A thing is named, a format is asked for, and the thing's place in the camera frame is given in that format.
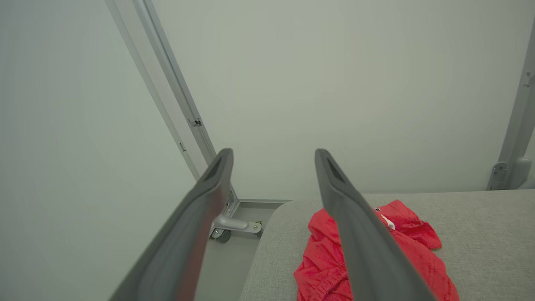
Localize grey metal post with bracket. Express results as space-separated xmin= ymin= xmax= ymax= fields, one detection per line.
xmin=486 ymin=17 xmax=535 ymax=191

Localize grey metal post with caster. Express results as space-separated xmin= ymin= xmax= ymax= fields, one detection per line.
xmin=104 ymin=0 xmax=265 ymax=244

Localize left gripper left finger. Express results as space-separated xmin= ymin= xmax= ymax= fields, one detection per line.
xmin=110 ymin=148 xmax=234 ymax=301

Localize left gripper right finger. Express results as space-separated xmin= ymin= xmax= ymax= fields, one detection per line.
xmin=314 ymin=148 xmax=437 ymax=301

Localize red shorts with white trim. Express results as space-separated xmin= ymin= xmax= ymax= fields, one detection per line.
xmin=294 ymin=199 xmax=460 ymax=301

